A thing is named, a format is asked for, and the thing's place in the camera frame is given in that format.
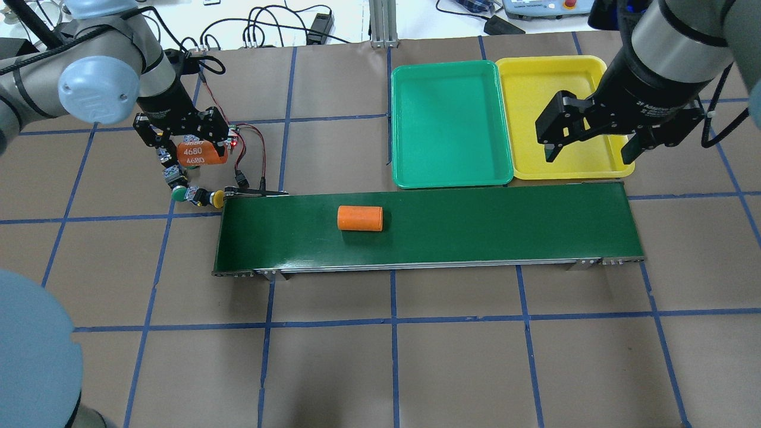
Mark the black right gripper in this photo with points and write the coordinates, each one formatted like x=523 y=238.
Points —
x=639 y=88

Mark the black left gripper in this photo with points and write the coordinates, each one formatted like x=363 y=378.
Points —
x=169 y=101

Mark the orange cylinder marked 4680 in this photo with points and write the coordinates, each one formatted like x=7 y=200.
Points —
x=197 y=153

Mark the green push button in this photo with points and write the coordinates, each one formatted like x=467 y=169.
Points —
x=184 y=193
x=177 y=175

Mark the plain orange cylinder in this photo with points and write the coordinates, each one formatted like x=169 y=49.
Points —
x=360 y=218

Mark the yellow push button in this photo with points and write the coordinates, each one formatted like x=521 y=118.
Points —
x=164 y=156
x=203 y=197

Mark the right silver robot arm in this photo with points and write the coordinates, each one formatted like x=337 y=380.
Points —
x=671 y=50

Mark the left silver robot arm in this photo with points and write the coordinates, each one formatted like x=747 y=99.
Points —
x=97 y=68

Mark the small green circuit board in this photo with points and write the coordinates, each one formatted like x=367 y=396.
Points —
x=233 y=136

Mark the yellow plastic tray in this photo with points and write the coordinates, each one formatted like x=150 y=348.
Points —
x=528 y=83

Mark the green conveyor belt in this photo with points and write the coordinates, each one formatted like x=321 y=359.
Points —
x=582 y=224

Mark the teach pendant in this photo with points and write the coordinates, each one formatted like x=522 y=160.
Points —
x=529 y=10

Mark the green plastic tray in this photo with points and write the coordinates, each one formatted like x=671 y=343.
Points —
x=449 y=126

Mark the black power adapter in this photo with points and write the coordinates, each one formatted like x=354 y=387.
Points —
x=320 y=29

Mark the aluminium frame post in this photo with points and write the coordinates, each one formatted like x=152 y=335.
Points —
x=383 y=24

